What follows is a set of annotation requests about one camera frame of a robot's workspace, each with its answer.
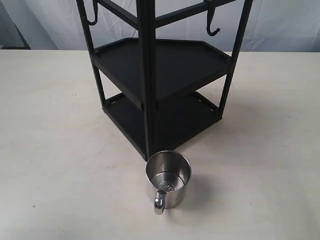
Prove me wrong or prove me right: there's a black metal shelf rack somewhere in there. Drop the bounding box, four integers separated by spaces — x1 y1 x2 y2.
84 0 250 160

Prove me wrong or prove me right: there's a white backdrop curtain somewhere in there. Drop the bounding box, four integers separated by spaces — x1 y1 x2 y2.
0 0 320 52

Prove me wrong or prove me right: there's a stainless steel mug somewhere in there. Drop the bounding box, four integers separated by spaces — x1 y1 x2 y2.
145 150 192 215

